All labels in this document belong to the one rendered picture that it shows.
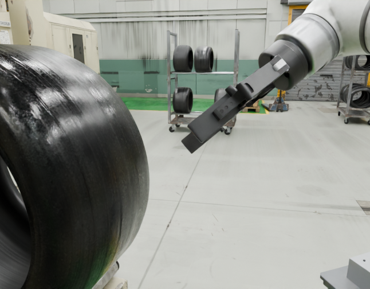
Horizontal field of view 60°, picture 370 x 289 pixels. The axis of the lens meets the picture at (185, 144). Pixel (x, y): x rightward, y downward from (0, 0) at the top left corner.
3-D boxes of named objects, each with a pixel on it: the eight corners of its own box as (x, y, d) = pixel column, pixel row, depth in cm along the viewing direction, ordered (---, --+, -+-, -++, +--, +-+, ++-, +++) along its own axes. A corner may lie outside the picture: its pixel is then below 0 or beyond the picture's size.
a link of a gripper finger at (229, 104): (247, 98, 43) (253, 91, 40) (219, 121, 42) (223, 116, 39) (240, 89, 43) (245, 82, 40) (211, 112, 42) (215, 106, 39)
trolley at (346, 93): (376, 126, 690) (391, 33, 640) (344, 124, 707) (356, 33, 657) (362, 116, 813) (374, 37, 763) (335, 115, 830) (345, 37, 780)
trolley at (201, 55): (234, 136, 605) (238, 28, 555) (166, 132, 633) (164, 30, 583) (236, 129, 665) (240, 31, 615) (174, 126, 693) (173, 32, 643)
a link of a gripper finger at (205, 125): (240, 111, 43) (241, 109, 42) (200, 143, 42) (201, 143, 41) (225, 94, 43) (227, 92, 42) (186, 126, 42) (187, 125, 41)
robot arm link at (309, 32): (319, 69, 57) (296, 89, 56) (286, 31, 57) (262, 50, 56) (350, 47, 48) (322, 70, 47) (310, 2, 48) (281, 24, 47)
